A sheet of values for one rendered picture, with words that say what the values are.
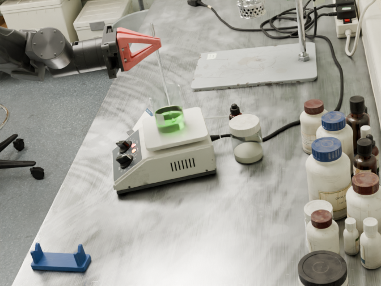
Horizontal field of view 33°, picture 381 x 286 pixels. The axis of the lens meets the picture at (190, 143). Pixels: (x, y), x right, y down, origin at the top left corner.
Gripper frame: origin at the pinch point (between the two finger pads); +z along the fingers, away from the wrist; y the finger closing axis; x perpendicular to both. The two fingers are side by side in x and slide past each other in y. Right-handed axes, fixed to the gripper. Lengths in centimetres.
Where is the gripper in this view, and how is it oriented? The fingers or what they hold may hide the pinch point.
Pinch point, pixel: (156, 43)
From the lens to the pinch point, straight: 119.1
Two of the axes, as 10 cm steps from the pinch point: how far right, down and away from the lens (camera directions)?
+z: 9.8, -1.7, -0.4
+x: 1.7, 8.4, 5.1
